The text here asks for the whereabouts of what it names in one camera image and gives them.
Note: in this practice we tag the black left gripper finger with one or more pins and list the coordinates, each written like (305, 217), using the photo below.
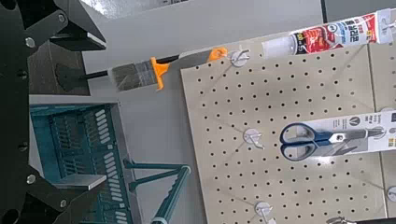
(71, 199)
(77, 28)

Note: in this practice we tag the teal plastic crate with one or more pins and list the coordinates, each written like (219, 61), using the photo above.
(77, 140)

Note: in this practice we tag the paint brush with orange ferrule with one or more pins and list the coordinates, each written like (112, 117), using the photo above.
(137, 76)

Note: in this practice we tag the white display stand panel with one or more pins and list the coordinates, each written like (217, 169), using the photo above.
(155, 124)

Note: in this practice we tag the beige perforated pegboard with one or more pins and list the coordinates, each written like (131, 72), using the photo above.
(280, 93)

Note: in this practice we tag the red white sealant tube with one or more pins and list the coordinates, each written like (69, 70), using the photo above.
(323, 37)

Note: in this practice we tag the blue scissors on card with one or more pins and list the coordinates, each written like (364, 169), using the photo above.
(320, 140)

